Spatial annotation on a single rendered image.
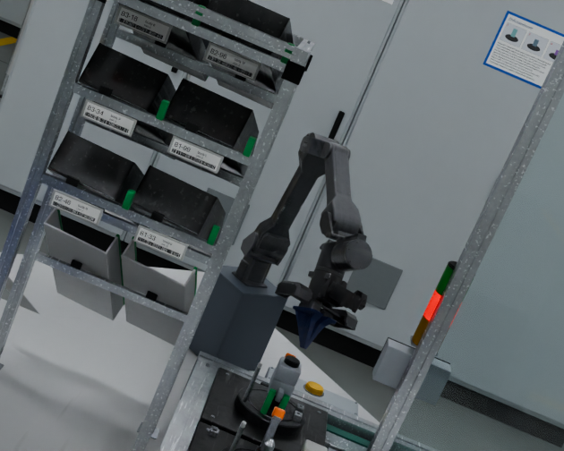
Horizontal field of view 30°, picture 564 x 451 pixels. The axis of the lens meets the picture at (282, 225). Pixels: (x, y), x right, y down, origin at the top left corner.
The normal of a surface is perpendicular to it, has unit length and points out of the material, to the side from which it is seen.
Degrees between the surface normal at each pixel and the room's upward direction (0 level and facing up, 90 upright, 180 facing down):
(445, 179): 90
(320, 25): 90
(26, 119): 90
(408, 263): 90
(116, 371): 0
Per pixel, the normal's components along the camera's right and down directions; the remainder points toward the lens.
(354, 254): 0.41, -0.11
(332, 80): -0.11, 0.25
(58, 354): 0.38, -0.89
